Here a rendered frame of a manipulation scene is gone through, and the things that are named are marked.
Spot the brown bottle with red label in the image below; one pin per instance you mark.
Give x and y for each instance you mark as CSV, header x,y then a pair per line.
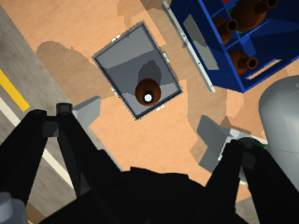
x,y
148,92

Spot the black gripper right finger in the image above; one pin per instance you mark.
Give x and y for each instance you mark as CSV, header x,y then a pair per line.
x,y
275,198

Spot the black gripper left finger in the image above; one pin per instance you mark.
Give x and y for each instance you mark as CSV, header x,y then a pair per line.
x,y
120,199

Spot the blue plastic crate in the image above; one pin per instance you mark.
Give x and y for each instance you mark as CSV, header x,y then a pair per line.
x,y
276,39

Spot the white flat bar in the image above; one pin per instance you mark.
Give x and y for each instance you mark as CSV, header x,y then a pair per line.
x,y
187,45

